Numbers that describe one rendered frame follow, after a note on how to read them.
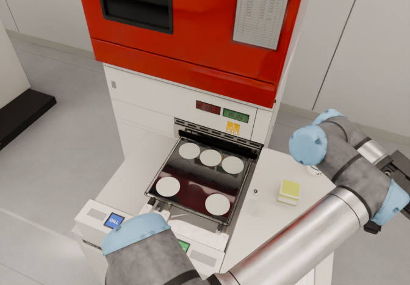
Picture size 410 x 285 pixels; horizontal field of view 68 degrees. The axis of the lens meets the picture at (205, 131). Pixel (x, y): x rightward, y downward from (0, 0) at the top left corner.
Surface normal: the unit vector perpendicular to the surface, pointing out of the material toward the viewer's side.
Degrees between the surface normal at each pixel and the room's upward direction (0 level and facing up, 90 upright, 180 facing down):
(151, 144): 0
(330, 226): 21
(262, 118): 90
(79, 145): 0
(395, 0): 90
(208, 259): 0
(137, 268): 26
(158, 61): 90
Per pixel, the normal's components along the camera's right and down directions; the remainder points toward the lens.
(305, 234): -0.12, -0.64
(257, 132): -0.36, 0.65
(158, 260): 0.14, -0.69
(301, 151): -0.75, 0.14
